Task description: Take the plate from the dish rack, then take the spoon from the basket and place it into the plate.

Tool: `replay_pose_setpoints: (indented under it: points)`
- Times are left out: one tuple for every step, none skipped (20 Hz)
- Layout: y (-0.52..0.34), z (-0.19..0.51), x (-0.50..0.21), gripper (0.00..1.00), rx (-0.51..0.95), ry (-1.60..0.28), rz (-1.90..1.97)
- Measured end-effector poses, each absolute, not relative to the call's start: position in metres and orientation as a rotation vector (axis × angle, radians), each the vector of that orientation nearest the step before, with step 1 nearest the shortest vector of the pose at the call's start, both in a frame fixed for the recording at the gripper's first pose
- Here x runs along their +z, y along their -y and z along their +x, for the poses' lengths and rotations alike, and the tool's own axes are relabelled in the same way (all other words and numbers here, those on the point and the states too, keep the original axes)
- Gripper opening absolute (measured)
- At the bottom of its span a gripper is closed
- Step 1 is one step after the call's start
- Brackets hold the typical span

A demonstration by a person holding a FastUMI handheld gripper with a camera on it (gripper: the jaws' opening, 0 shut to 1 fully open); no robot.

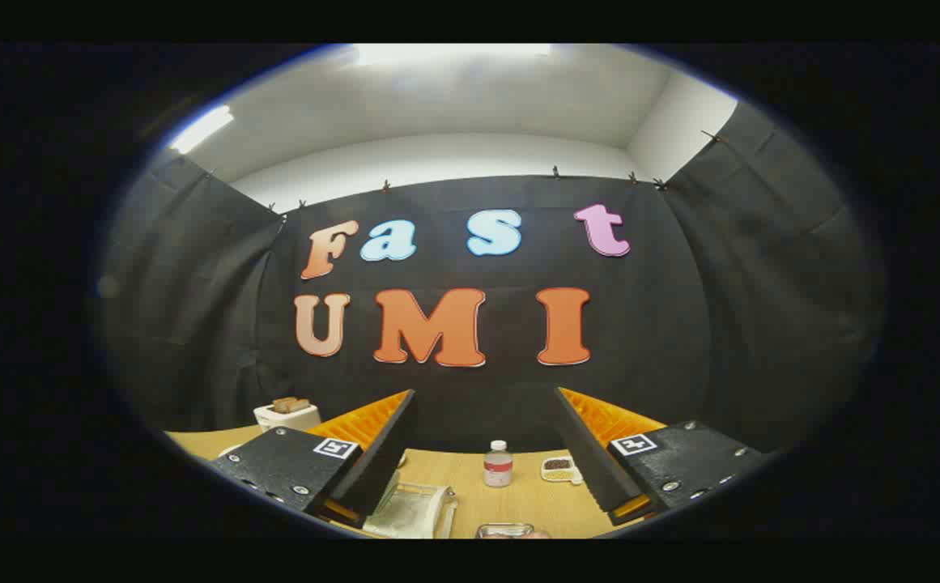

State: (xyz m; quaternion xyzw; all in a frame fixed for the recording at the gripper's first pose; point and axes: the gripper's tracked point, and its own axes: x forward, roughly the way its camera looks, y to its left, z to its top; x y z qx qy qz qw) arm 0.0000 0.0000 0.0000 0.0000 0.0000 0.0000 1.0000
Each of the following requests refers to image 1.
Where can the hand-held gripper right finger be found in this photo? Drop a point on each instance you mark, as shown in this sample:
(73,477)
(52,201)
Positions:
(587,461)

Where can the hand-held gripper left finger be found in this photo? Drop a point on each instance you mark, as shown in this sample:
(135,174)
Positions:
(384,461)

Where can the white sectioned snack dish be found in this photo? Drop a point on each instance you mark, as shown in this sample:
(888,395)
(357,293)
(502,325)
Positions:
(559,470)

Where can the clear bottle with red label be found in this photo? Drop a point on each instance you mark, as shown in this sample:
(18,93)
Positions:
(498,470)

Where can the cream toaster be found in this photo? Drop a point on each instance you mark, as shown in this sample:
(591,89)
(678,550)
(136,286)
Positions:
(287,419)

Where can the toast slice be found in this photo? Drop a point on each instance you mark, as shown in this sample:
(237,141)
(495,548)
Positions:
(291,404)

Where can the ceiling light panel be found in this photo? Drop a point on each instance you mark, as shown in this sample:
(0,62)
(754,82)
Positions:
(453,53)
(201,129)

